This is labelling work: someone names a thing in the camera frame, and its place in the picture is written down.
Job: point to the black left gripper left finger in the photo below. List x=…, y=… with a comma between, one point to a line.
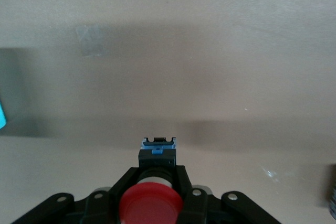
x=99, y=208

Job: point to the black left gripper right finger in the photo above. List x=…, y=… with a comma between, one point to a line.
x=194, y=203

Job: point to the red push button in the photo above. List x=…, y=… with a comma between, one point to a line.
x=149, y=203

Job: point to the cyan plastic bin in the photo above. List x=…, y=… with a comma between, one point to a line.
x=2, y=115

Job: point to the dark red cylindrical capacitor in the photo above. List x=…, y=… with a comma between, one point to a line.
x=333, y=190

